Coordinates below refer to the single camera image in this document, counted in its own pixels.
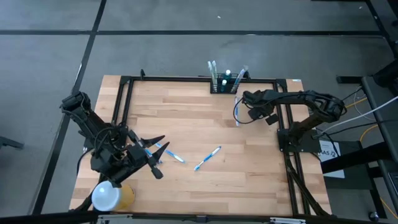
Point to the green and white toothbrush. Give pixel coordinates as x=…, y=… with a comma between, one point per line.
x=210, y=70
x=214, y=68

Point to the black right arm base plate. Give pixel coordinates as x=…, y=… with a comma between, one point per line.
x=308, y=146

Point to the black crossbeam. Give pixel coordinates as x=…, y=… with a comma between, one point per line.
x=357, y=157

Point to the dark grey side table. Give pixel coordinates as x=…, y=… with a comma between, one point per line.
x=392, y=140

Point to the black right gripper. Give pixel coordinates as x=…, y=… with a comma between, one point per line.
x=259, y=99

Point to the black aluminium table frame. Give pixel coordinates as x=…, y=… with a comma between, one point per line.
x=186, y=79

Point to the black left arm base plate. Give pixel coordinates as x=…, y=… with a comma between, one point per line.
x=88, y=143

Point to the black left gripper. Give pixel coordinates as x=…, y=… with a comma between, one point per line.
x=136, y=154

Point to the blue and white toothbrush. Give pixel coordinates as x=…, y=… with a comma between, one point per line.
x=236, y=116
x=175, y=156
x=148, y=152
x=241, y=77
x=207, y=158

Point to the white paper label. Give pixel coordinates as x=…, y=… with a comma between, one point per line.
x=325, y=147

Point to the black rig gantry frame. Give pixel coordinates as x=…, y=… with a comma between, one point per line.
x=46, y=217

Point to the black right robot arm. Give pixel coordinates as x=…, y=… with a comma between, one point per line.
x=304, y=98

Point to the black furniture foot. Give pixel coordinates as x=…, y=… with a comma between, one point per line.
x=9, y=143

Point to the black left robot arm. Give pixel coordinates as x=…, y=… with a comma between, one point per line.
x=90, y=124

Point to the yellow jar with white lid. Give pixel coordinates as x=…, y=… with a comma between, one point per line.
x=109, y=196

